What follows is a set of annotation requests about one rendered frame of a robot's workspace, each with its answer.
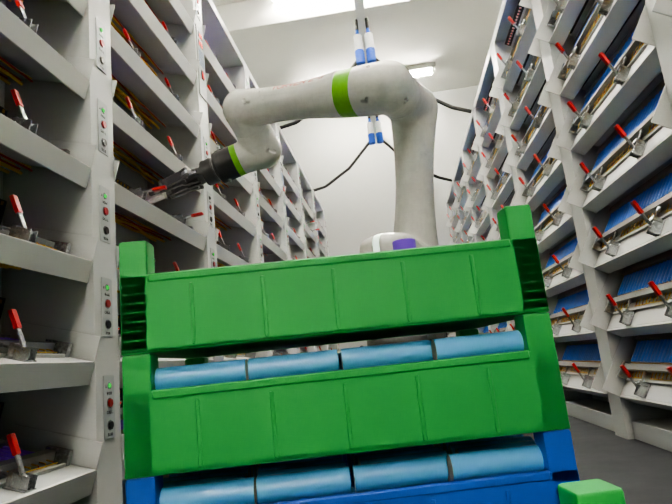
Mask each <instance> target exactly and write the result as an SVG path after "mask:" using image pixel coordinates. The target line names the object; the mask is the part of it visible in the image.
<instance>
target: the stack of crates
mask: <svg viewBox="0 0 672 504"><path fill-rule="evenodd" d="M558 494H559V500H560V504H626V502H625V497H624V492H623V490H622V489H621V488H620V487H617V486H615V485H613V484H610V483H608V482H605V481H603V480H600V479H592V480H583V481H575V482H567V483H561V484H559V485H558Z"/></svg>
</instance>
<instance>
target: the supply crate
mask: <svg viewBox="0 0 672 504"><path fill-rule="evenodd" d="M497 220H498V226H499V232H500V238H501V240H492V241H482V242H471V243H461V244H451V245H441V246H430V247H420V248H410V249H399V250H389V251H379V252H368V253H358V254H348V255H338V256H327V257H317V258H307V259H296V260H286V261H276V262H265V263H255V264H245V265H234V266H224V267H214V268H204V269H193V270H183V271H173V272H162V273H155V266H154V247H153V245H151V244H150V243H148V242H147V241H145V240H142V241H132V242H121V243H119V271H120V278H119V285H120V322H121V355H122V356H128V355H138V354H147V353H150V354H157V355H158V358H178V359H189V358H199V357H214V356H223V355H233V354H242V353H252V352H261V351H271V350H280V349H290V348H300V347H309V346H319V345H328V344H338V343H347V342H357V341H366V340H376V339H385V338H395V337H404V336H414V335H423V334H433V333H443V332H452V331H459V330H466V329H475V328H481V327H485V326H489V325H494V324H498V323H502V322H506V321H511V320H514V318H515V317H516V316H519V315H523V314H532V313H542V312H549V307H548V301H547V296H546V290H545V285H544V279H543V274H542V268H541V262H540V257H539V251H538V246H537V240H536V237H535V232H534V226H533V221H532V215H531V209H530V205H528V204H525V205H514V206H505V207H504V208H502V209H501V210H500V211H499V212H498V213H497Z"/></svg>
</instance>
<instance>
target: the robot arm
mask: <svg viewBox="0 0 672 504"><path fill-rule="evenodd" d="M437 114H438V105H437V101H436V98H435V97H434V95H433V94H432V92H431V91H429V90H428V89H427V88H425V87H424V86H422V85H421V84H420V83H419V82H417V81H416V79H415V78H414V77H413V75H412V74H411V72H410V71H409V69H408V68H407V67H406V66H405V65H403V64H402V63H400V62H398V61H394V60H384V61H378V62H373V63H369V64H364V65H360V66H355V67H351V68H347V69H344V70H340V71H338V70H335V71H333V72H330V73H327V74H324V75H321V76H318V77H315V78H311V79H308V80H304V81H300V82H295V83H291V84H286V85H280V86H273V87H265V88H254V89H237V90H234V91H232V92H230V93H229V94H228V95H227V96H226V98H225V100H224V102H223V115H224V117H225V119H226V121H227V122H228V124H229V126H230V127H231V129H232V131H233V132H234V134H235V136H236V138H237V140H238V142H237V143H235V144H232V145H230V146H228V147H225V148H221V149H220V146H217V147H216V148H217V150H216V151H214V152H213V153H212V154H211V158H207V159H205V160H202V161H200V162H199V167H198V168H194V169H191V170H187V167H184V168H182V169H181V170H180V171H178V172H176V173H174V174H172V175H170V176H168V177H166V178H164V179H162V180H160V181H158V182H157V183H158V186H163V185H165V186H167V189H166V190H161V191H157V192H154V191H153V192H148V193H147V195H146V201H148V202H149V203H151V204H153V203H156V202H158V201H160V200H163V199H165V198H168V200H171V197H172V198H176V197H179V196H182V195H185V194H188V193H190V192H193V191H196V190H201V189H204V186H203V184H205V183H207V184H208V185H210V186H212V185H214V184H217V183H219V182H221V180H222V182H224V183H227V182H230V183H231V182H232V180H234V179H236V178H239V177H241V176H243V175H246V174H248V173H251V172H254V171H258V170H262V169H268V168H271V167H273V166H274V165H275V164H276V163H277V162H278V161H279V159H280V157H281V153H282V147H281V143H280V141H279V139H278V138H277V136H276V134H275V133H274V131H273V129H272V127H271V125H270V124H271V123H273V124H274V123H279V122H286V121H293V120H303V119H322V118H345V119H347V118H349V117H365V116H377V115H385V116H387V117H388V118H389V119H390V120H391V127H392V135H393V145H394V157H395V182H396V196H395V221H394V232H388V233H382V234H378V235H374V236H372V237H369V238H367V239H365V240H364V241H363V242H362V244H361V245H360V253H368V252H379V251H389V250H393V245H392V242H393V241H395V240H398V239H404V238H413V239H415V241H416V248H420V247H430V246H439V245H438V237H437V229H436V219H435V205H434V145H435V132H436V122H437ZM158 186H156V187H158ZM454 332H456V331H452V332H443V333H433V334H423V335H414V336H404V337H395V338H385V339H376V340H367V346H372V345H382V344H391V343H401V342H410V341H420V340H432V339H439V338H446V337H448V336H447V335H449V333H454Z"/></svg>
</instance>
